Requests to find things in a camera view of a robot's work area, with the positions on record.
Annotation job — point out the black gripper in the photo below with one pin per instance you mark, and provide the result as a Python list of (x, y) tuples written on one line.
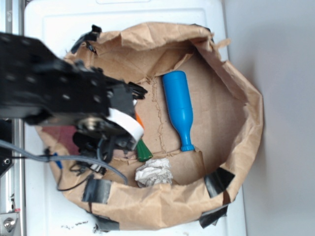
[(122, 97)]

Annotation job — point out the orange toy carrot green top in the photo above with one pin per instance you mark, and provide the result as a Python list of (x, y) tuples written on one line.
[(143, 153)]

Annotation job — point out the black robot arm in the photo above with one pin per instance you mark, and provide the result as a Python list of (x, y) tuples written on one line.
[(42, 89)]

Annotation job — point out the white tape band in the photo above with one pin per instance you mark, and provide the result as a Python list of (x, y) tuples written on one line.
[(128, 123)]

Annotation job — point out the crumpled white paper towel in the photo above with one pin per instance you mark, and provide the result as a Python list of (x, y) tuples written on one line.
[(154, 171)]

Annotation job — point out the blue plastic toy bottle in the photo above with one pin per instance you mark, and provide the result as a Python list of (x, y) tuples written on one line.
[(179, 106)]

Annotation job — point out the brown paper bag bin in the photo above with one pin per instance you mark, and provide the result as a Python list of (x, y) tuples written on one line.
[(226, 131)]

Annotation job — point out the silver aluminium frame rail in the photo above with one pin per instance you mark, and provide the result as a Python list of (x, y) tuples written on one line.
[(12, 183)]

